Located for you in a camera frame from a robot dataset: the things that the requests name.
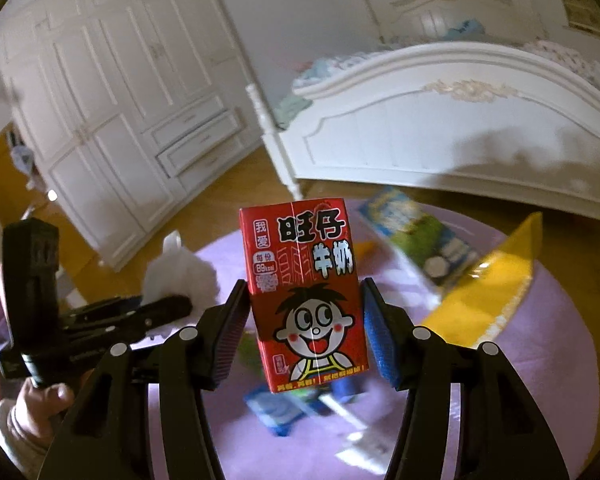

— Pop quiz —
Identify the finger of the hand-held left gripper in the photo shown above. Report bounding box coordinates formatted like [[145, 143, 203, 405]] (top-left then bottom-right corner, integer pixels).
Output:
[[80, 295, 192, 347], [60, 296, 143, 322]]

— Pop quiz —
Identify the blue green snack packet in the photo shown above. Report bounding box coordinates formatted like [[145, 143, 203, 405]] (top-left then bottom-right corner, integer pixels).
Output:
[[355, 186, 482, 302]]

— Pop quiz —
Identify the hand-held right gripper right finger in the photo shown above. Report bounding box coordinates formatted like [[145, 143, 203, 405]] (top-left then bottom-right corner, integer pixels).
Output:
[[361, 276, 576, 480]]

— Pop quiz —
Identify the round purple mat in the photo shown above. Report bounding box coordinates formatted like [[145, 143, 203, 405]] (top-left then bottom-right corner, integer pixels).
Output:
[[95, 199, 600, 480]]

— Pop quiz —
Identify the green cloth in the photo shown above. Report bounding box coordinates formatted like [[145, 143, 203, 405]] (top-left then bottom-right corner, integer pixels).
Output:
[[272, 94, 314, 129]]

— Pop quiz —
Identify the floral quilt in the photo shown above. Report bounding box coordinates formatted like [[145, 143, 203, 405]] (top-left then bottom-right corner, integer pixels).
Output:
[[524, 39, 600, 92]]

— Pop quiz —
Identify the blue packet white print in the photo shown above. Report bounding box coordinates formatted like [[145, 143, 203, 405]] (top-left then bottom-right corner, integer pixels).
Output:
[[241, 384, 307, 429]]

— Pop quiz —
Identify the person's left forearm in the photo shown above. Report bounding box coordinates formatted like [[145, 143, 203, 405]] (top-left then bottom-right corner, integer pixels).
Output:
[[0, 399, 57, 480]]

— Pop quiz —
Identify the white bed frame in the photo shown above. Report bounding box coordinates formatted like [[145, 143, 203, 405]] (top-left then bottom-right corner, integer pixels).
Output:
[[245, 0, 600, 217]]

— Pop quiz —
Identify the yellow snack packet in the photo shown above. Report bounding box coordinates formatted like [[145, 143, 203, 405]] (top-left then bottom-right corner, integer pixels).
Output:
[[419, 211, 544, 352]]

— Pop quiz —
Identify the red milk carton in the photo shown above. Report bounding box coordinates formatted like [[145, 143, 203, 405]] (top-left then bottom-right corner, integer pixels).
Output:
[[238, 197, 371, 395]]

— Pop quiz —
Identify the white plastic bag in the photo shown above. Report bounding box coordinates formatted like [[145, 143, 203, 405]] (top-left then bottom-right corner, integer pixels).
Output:
[[144, 231, 222, 342]]

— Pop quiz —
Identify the light blue blanket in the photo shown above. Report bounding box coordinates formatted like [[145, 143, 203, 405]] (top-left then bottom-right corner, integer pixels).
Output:
[[292, 51, 382, 89]]

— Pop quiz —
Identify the white spray pump head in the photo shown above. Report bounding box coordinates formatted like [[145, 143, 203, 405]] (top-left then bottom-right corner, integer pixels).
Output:
[[320, 394, 387, 462]]

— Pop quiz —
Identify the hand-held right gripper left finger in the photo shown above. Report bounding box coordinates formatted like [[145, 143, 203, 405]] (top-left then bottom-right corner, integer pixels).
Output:
[[36, 279, 251, 480]]

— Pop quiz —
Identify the person's left hand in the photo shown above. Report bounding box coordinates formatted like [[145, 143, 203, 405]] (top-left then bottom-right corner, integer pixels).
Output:
[[16, 374, 77, 423]]

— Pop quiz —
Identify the white wardrobe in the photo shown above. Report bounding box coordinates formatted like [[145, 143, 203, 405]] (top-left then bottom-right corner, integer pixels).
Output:
[[0, 0, 262, 272]]

